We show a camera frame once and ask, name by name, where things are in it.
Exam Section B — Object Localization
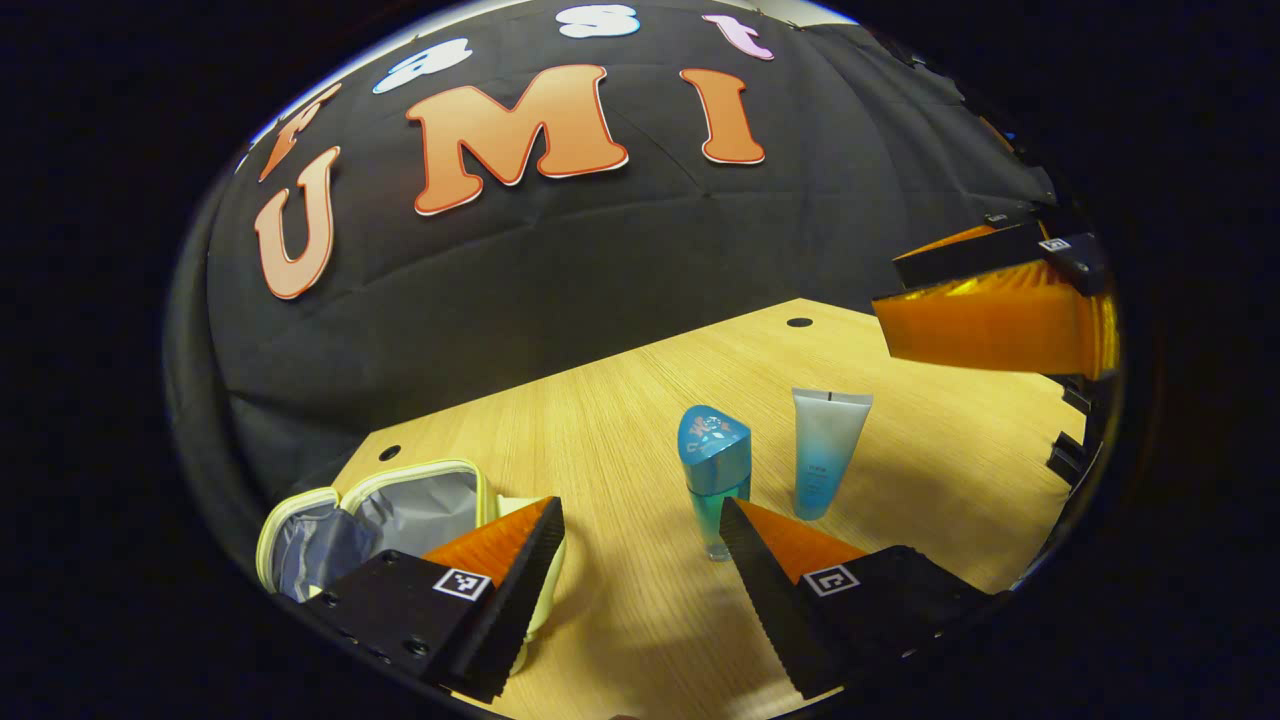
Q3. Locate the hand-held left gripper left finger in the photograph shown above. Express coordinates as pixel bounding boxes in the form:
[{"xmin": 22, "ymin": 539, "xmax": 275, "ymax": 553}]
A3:
[{"xmin": 300, "ymin": 496, "xmax": 567, "ymax": 704}]

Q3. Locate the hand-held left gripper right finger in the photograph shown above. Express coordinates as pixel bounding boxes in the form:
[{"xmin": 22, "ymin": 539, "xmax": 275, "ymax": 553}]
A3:
[{"xmin": 718, "ymin": 496, "xmax": 998, "ymax": 702}]

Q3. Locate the pale yellow small suitcase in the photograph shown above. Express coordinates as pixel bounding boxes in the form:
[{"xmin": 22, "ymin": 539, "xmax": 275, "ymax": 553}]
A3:
[{"xmin": 255, "ymin": 458, "xmax": 569, "ymax": 673}]

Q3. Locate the pale blue tube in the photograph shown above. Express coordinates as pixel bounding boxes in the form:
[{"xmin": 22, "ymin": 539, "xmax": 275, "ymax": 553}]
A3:
[{"xmin": 791, "ymin": 387, "xmax": 875, "ymax": 523}]

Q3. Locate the blue cap bottle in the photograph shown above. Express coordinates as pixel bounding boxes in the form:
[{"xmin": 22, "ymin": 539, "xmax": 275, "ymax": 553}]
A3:
[{"xmin": 677, "ymin": 404, "xmax": 753, "ymax": 563}]

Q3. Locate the black backdrop cloth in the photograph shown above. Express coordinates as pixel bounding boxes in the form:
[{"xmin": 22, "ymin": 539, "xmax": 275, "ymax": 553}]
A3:
[{"xmin": 165, "ymin": 0, "xmax": 1061, "ymax": 576}]

